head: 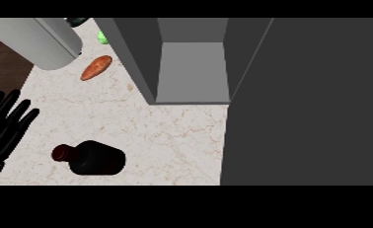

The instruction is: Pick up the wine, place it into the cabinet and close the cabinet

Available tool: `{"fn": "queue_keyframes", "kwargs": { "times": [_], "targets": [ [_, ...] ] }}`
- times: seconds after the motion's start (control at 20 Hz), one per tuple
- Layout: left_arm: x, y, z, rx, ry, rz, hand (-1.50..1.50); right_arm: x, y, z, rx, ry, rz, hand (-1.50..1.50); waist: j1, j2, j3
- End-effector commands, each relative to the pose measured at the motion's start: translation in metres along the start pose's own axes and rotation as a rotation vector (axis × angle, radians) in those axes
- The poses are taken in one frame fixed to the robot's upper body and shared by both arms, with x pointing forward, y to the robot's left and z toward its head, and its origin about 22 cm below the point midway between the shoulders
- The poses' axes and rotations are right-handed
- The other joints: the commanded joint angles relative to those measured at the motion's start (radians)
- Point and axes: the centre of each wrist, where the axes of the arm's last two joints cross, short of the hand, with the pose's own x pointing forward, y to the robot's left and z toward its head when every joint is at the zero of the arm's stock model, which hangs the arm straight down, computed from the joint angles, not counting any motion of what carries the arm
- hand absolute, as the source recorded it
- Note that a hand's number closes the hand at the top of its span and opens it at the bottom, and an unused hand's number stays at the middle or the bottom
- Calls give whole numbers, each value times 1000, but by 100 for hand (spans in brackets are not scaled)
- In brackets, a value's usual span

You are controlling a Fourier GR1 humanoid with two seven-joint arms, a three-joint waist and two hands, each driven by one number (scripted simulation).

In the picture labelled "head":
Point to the orange sweet potato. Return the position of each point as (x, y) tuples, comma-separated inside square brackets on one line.
[(96, 67)]

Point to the dark green object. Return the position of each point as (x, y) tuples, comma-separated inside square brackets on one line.
[(77, 21)]

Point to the grey cabinet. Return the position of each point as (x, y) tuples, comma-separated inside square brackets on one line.
[(189, 60)]

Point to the dark wine bottle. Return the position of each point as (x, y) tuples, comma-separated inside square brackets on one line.
[(98, 159)]

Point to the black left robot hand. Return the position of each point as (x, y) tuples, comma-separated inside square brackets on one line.
[(11, 125)]

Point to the pale grey cylinder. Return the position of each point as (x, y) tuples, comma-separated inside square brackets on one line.
[(40, 41)]

